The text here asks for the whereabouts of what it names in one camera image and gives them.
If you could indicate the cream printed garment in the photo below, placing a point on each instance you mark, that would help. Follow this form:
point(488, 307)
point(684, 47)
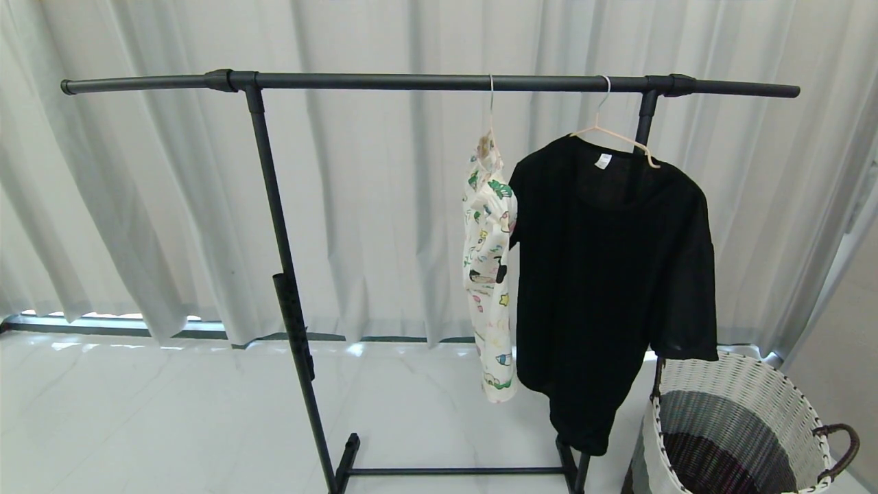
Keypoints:
point(490, 274)

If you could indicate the pink clothes hanger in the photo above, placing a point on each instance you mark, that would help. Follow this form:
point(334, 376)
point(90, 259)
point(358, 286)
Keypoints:
point(617, 136)
point(491, 103)

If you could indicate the black garment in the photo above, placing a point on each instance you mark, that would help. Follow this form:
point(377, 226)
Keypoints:
point(603, 274)

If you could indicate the black clothes rack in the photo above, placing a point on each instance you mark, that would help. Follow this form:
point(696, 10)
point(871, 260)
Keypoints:
point(384, 81)

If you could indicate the white laundry basket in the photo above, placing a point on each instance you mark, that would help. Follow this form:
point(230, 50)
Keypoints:
point(754, 398)

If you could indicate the white curtain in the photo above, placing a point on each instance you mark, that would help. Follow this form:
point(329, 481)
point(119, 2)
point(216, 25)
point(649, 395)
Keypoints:
point(206, 206)

